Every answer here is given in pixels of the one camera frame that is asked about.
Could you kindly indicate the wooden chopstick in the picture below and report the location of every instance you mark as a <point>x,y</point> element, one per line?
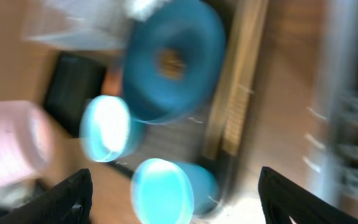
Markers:
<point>231,13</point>
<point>249,25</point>

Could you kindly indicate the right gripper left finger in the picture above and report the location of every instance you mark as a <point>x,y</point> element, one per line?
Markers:
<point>70,201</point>

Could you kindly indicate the brown food scrap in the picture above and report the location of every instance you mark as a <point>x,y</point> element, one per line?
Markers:
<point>170,64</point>

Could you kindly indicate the black plastic tray bin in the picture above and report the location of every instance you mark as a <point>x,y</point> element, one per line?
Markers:
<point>75,81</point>

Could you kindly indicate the dark blue plate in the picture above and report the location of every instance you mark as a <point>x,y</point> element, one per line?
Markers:
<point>195,30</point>

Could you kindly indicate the light blue rice bowl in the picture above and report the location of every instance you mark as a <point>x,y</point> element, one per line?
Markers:
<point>108,131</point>

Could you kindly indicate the grey dishwasher rack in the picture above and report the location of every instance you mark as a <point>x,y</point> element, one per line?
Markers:
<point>333,157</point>

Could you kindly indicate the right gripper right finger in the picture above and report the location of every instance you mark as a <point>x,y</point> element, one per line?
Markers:
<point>284,202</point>

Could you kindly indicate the small blue cup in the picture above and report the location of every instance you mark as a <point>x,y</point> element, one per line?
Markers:
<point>172,192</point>

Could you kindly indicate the clear plastic bin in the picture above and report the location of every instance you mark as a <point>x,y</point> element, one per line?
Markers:
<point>77,24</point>

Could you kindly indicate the small pink cup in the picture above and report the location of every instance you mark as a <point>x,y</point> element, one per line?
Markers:
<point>26,141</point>

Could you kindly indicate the crumpled white napkin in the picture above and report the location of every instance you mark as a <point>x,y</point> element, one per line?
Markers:
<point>141,10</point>

